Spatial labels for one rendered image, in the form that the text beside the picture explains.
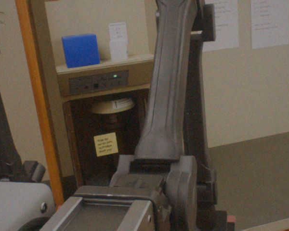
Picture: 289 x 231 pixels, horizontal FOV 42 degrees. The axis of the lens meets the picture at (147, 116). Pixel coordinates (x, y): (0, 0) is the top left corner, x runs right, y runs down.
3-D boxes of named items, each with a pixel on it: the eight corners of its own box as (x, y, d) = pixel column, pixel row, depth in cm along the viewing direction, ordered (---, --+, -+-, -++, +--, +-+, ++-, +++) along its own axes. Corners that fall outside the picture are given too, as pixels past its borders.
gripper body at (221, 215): (189, 211, 101) (184, 197, 96) (227, 214, 98) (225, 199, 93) (186, 234, 97) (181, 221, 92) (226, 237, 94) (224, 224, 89)
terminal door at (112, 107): (81, 206, 137) (63, 100, 125) (161, 188, 144) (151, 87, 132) (82, 207, 136) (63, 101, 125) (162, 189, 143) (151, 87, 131)
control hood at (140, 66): (59, 95, 125) (54, 65, 122) (152, 81, 132) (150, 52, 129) (61, 103, 114) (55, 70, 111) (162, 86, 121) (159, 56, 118)
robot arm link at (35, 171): (-11, 182, 98) (18, 184, 96) (8, 147, 106) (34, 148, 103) (11, 205, 107) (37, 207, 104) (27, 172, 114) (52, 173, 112)
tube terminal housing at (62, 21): (75, 188, 162) (43, 4, 140) (148, 173, 169) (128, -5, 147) (81, 218, 139) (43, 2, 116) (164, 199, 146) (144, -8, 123)
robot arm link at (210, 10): (153, 10, 70) (211, 5, 67) (160, 7, 75) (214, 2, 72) (174, 205, 85) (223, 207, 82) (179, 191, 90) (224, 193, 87)
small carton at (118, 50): (112, 58, 124) (110, 40, 122) (127, 57, 124) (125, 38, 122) (111, 60, 119) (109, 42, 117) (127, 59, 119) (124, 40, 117)
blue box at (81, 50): (65, 64, 122) (61, 36, 120) (96, 60, 124) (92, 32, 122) (67, 68, 113) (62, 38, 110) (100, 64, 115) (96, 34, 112)
